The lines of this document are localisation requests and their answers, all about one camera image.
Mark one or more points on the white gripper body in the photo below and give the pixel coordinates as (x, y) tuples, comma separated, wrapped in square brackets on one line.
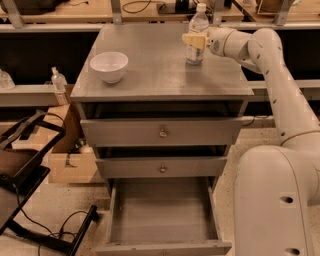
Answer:
[(216, 40)]

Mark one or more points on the grey drawer cabinet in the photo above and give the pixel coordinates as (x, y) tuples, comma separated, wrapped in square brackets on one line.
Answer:
[(159, 84)]

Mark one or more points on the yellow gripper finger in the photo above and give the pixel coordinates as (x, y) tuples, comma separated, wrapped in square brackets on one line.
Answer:
[(198, 41)]

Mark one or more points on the clear plastic water bottle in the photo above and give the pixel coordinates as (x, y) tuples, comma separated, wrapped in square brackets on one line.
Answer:
[(199, 23)]

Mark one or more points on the black cart frame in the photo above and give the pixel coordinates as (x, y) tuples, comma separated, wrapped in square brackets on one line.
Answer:
[(21, 173)]

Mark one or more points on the grey drawer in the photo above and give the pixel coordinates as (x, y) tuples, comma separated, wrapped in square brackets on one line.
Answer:
[(163, 217), (161, 132), (156, 167)]

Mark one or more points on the white bowl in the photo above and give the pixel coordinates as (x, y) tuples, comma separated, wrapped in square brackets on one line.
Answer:
[(111, 67)]

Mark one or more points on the cardboard box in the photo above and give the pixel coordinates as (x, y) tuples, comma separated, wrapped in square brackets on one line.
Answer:
[(71, 160)]

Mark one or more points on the grey top drawer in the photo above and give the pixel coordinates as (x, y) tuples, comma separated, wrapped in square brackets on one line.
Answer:
[(161, 132)]

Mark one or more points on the clear pump bottle left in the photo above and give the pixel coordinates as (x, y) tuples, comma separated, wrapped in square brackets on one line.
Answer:
[(58, 79)]

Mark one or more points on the grey middle drawer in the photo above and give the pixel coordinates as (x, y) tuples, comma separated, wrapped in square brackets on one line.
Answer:
[(156, 167)]

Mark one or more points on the grey bottom drawer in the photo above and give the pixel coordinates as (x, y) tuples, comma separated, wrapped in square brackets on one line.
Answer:
[(163, 217)]

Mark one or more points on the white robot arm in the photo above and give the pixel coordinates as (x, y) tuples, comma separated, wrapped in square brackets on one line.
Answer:
[(274, 184)]

